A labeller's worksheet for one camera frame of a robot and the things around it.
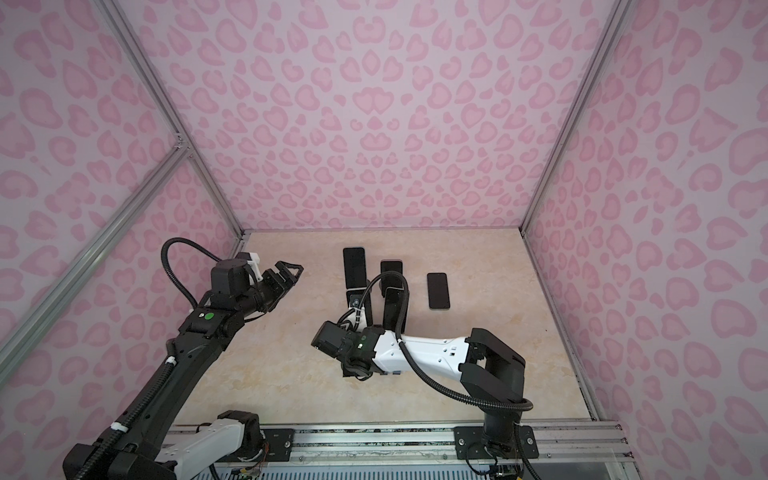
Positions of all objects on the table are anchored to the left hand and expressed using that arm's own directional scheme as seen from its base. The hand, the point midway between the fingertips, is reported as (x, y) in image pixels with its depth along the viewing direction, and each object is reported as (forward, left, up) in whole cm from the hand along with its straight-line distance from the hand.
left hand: (296, 271), depth 76 cm
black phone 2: (0, -24, -18) cm, 30 cm away
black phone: (+10, -24, -12) cm, 29 cm away
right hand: (-10, -13, -15) cm, 22 cm away
